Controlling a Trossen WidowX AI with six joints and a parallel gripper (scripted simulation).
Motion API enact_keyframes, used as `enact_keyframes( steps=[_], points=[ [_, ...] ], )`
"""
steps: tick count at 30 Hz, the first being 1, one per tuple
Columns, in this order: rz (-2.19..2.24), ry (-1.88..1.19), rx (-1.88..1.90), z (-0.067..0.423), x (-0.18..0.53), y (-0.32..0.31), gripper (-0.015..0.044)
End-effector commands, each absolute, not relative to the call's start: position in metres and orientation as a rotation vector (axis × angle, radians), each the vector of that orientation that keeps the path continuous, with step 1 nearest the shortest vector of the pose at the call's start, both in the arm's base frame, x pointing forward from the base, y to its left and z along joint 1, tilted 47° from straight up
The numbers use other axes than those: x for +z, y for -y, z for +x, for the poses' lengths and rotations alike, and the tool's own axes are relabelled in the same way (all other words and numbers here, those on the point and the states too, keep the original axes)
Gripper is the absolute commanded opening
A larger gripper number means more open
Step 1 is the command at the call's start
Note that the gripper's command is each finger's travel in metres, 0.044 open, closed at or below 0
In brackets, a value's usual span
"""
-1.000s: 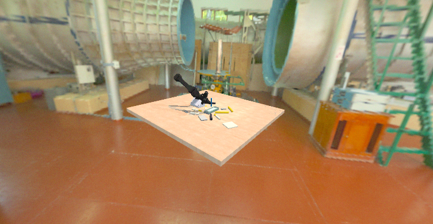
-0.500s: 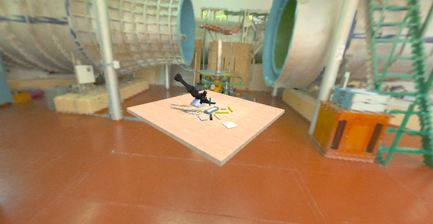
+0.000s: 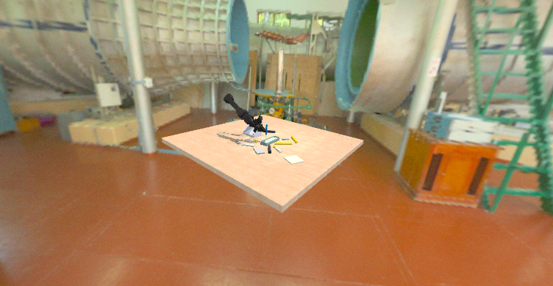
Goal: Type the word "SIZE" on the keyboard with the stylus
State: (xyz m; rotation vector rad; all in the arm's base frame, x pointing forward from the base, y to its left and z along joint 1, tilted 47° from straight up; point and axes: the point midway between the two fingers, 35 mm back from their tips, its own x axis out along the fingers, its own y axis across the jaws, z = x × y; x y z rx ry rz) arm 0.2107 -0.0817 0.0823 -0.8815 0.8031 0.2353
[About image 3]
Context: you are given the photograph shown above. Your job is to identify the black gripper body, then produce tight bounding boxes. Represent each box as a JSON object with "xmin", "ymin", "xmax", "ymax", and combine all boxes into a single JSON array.
[{"xmin": 249, "ymin": 119, "xmax": 262, "ymax": 133}]

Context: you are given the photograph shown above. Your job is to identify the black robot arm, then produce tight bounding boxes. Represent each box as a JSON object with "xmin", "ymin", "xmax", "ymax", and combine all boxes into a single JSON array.
[{"xmin": 224, "ymin": 94, "xmax": 263, "ymax": 125}]

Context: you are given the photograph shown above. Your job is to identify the grey keyboard with white letter keys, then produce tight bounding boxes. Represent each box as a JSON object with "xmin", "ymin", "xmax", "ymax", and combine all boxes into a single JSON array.
[{"xmin": 260, "ymin": 135, "xmax": 280, "ymax": 146}]

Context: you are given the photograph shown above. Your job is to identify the cream flat rectangular slab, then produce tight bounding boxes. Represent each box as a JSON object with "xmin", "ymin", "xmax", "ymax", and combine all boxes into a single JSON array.
[{"xmin": 284, "ymin": 155, "xmax": 304, "ymax": 165}]

